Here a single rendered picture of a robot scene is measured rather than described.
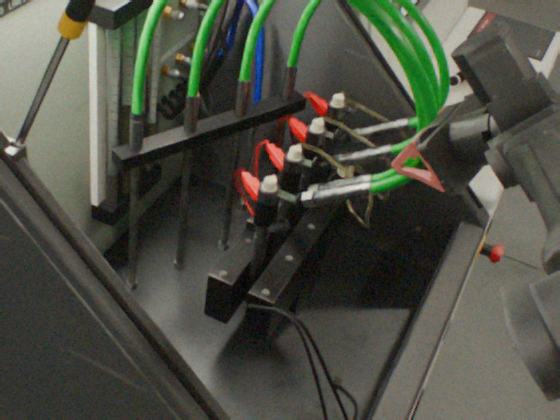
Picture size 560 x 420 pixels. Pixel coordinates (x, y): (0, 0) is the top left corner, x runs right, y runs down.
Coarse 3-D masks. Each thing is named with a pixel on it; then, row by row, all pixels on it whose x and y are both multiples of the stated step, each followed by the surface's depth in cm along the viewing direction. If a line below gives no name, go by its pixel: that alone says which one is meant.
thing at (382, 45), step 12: (432, 0) 156; (444, 0) 164; (456, 0) 173; (432, 12) 157; (444, 12) 166; (456, 12) 177; (432, 24) 159; (444, 24) 167; (372, 36) 127; (420, 36) 152; (444, 36) 171; (384, 48) 134; (396, 60) 141; (396, 72) 142; (408, 84) 152; (492, 216) 194; (468, 276) 190; (444, 336) 153
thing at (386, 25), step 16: (160, 0) 94; (352, 0) 83; (368, 0) 82; (384, 16) 82; (144, 32) 98; (384, 32) 83; (400, 32) 83; (144, 48) 99; (400, 48) 83; (144, 64) 101; (416, 64) 83; (416, 80) 84; (432, 96) 84; (432, 112) 85; (416, 160) 89; (400, 176) 91
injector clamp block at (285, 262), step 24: (312, 216) 121; (336, 216) 124; (240, 240) 115; (288, 240) 116; (312, 240) 116; (216, 264) 111; (240, 264) 111; (264, 264) 120; (288, 264) 112; (312, 264) 121; (216, 288) 110; (240, 288) 112; (264, 288) 108; (288, 288) 111; (312, 288) 128; (216, 312) 112; (264, 312) 108; (264, 336) 110
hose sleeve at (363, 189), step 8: (360, 184) 95; (368, 184) 94; (320, 192) 98; (328, 192) 97; (336, 192) 97; (344, 192) 96; (352, 192) 95; (360, 192) 95; (368, 192) 94; (320, 200) 98; (328, 200) 97; (336, 200) 97; (344, 200) 97
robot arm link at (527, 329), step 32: (512, 128) 70; (544, 128) 62; (512, 160) 63; (544, 160) 54; (544, 192) 48; (544, 256) 38; (512, 288) 39; (512, 320) 35; (544, 352) 34; (544, 384) 34
